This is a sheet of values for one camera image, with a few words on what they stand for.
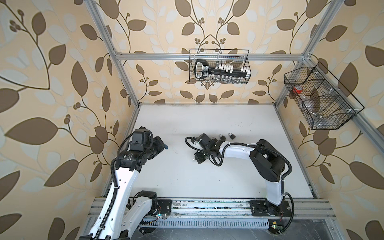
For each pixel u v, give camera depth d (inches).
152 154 24.0
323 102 29.5
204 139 29.0
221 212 29.0
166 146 29.8
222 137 40.0
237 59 35.9
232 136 40.1
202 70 33.3
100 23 30.4
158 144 25.3
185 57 35.7
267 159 21.4
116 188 16.8
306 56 35.0
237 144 23.5
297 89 34.6
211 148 27.9
